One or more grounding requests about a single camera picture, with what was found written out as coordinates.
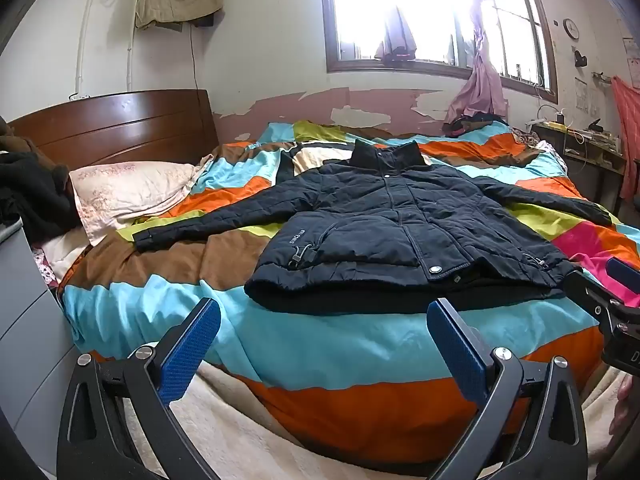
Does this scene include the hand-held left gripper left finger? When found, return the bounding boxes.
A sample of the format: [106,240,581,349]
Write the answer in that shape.
[56,298,222,480]

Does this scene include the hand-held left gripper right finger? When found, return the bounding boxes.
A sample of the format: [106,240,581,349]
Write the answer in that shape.
[426,298,587,480]

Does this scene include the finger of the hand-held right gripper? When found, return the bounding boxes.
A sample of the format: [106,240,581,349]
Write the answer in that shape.
[606,256,640,307]
[564,269,627,332]

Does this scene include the dark navy padded jacket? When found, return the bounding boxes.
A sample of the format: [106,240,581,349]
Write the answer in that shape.
[132,141,613,317]

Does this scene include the dark clothes by curtain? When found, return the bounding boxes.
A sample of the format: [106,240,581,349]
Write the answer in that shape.
[440,112,508,138]

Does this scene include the dark clothes pile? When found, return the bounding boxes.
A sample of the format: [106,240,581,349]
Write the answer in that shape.
[0,119,83,243]

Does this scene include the clothes hanging outside window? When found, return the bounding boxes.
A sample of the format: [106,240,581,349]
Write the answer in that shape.
[374,5,418,63]

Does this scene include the person's right hand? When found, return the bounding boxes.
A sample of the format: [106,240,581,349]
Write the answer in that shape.
[609,374,640,461]

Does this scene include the colourful patchwork quilt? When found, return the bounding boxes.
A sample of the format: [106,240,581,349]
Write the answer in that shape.
[59,120,640,453]

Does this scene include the cream fleece blanket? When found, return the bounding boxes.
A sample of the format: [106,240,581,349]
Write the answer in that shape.
[100,360,626,480]

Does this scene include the cluttered wooden desk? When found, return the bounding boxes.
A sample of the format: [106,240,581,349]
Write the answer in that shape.
[525,117,628,216]

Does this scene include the red hanging cloth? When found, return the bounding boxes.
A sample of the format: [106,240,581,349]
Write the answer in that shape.
[610,76,640,201]

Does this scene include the pink floral bed sheet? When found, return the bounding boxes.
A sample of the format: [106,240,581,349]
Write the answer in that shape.
[32,246,67,291]

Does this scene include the pale floral pillow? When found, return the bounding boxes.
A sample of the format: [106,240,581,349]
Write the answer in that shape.
[69,156,216,247]

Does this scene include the pink curtain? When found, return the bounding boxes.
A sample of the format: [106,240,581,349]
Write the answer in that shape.
[442,0,526,136]

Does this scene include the brown wooden headboard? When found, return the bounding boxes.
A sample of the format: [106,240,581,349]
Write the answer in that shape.
[7,89,221,171]

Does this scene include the wooden framed window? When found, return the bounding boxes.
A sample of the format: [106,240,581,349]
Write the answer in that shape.
[319,0,559,106]

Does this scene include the white wall paper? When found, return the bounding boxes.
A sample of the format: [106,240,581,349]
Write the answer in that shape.
[574,77,601,113]

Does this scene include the black wall cable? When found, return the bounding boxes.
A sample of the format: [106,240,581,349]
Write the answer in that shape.
[188,22,202,92]

